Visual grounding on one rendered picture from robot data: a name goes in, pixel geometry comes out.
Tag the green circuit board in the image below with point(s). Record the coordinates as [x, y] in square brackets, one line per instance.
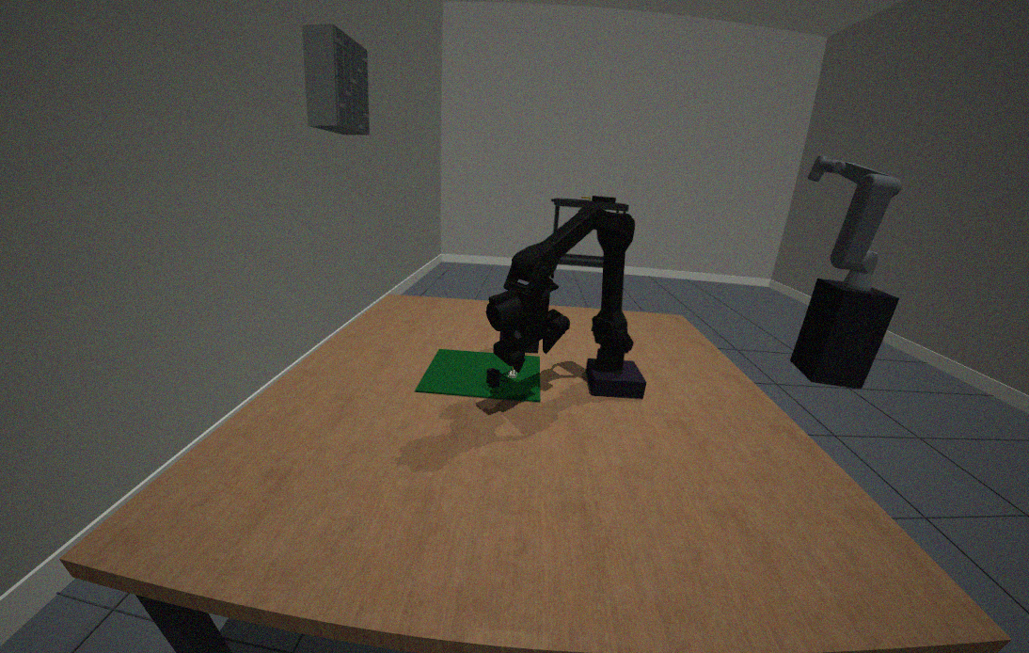
[463, 373]

